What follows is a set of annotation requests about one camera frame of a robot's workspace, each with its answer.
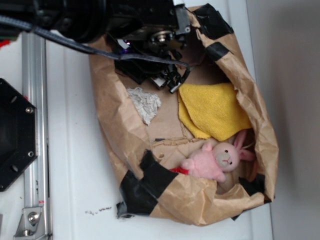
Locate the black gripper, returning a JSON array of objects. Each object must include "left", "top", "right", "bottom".
[{"left": 106, "top": 0, "right": 191, "bottom": 94}]

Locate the black box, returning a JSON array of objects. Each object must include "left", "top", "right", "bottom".
[{"left": 114, "top": 61, "right": 148, "bottom": 85}]

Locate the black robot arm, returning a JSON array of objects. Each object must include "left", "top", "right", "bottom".
[{"left": 0, "top": 0, "right": 191, "bottom": 93}]

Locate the crumpled white paper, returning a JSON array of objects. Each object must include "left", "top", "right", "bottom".
[{"left": 126, "top": 87, "right": 162, "bottom": 126}]

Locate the yellow cloth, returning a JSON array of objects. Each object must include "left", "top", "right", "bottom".
[{"left": 178, "top": 83, "right": 252, "bottom": 142}]

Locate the brown paper bag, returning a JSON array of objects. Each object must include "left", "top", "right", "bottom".
[{"left": 89, "top": 4, "right": 279, "bottom": 226}]

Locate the red cloth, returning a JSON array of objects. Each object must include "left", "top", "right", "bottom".
[{"left": 170, "top": 167, "right": 189, "bottom": 175}]

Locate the pink plush bunny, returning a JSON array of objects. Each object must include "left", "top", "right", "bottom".
[{"left": 179, "top": 129, "right": 256, "bottom": 183}]

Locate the aluminium rail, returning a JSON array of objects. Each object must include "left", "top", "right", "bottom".
[{"left": 22, "top": 33, "right": 53, "bottom": 240}]

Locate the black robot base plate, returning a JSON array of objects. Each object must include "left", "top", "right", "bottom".
[{"left": 0, "top": 78, "right": 37, "bottom": 192}]

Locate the grey braided cable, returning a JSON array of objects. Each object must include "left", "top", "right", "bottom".
[{"left": 0, "top": 14, "right": 190, "bottom": 68}]

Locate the metal corner bracket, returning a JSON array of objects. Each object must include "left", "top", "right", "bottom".
[{"left": 13, "top": 206, "right": 46, "bottom": 240}]

